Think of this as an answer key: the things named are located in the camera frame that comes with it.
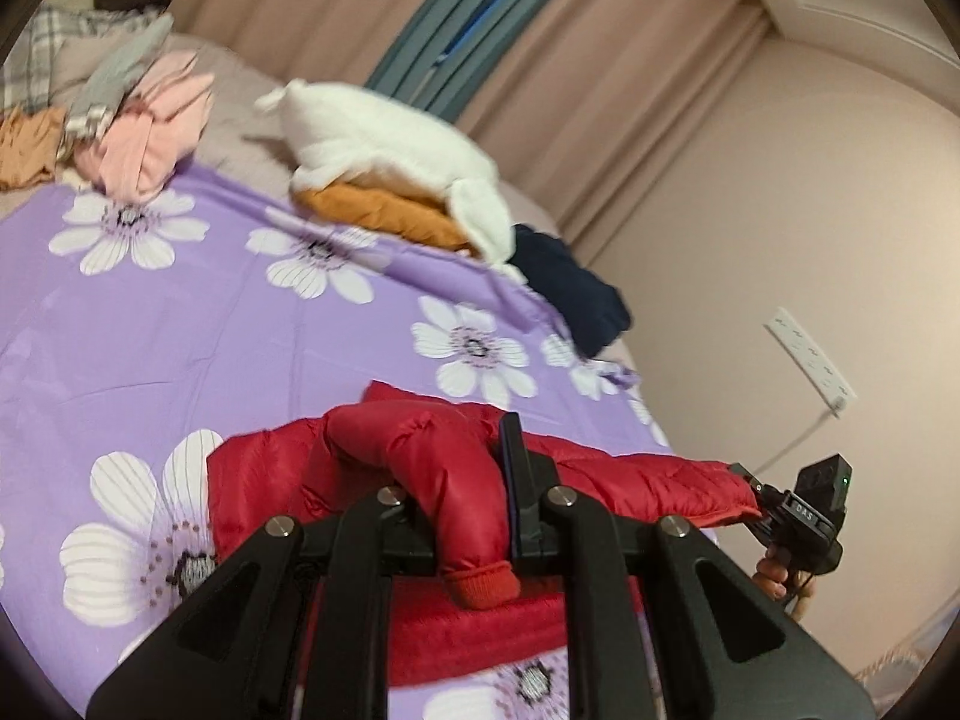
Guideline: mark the pink garment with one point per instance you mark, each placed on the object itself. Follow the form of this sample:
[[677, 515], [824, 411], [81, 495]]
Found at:
[[150, 135]]

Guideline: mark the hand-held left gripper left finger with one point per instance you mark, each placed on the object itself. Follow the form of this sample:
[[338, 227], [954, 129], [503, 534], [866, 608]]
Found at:
[[361, 540]]

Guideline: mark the beige curtain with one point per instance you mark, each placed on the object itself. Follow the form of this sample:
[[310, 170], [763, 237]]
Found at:
[[637, 75]]

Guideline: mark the person's right hand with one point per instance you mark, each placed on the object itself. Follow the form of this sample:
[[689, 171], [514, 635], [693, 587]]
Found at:
[[772, 576]]

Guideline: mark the white power strip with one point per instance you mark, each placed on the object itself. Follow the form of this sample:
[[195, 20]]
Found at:
[[814, 364]]

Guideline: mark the mustard orange garment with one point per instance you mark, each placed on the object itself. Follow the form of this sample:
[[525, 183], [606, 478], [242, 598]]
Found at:
[[382, 211]]

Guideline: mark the purple floral bedsheet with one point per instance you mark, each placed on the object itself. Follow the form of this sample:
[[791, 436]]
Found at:
[[247, 330]]

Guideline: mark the grey striped garment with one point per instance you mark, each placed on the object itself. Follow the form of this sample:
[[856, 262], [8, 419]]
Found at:
[[116, 79]]

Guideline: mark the red puffer jacket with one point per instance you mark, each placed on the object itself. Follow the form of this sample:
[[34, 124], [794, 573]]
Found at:
[[442, 465]]

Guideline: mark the tan cloth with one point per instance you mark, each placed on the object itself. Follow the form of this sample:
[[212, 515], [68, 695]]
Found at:
[[30, 150]]

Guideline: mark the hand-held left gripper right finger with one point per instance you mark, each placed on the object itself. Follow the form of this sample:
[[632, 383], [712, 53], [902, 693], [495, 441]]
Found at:
[[514, 481]]

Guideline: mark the plaid cloth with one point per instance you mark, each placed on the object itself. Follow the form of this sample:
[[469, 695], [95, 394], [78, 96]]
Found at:
[[37, 45]]

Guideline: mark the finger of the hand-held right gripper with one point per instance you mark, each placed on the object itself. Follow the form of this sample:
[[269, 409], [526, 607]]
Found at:
[[746, 484]]

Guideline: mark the beige bed cover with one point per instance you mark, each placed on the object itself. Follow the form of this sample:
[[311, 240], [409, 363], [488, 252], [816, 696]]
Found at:
[[240, 101]]

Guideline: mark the navy blue garment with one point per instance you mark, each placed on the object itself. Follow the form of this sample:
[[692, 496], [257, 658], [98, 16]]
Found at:
[[574, 285]]

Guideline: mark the white fleece garment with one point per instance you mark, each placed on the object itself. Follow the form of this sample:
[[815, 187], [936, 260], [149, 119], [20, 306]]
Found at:
[[375, 135]]

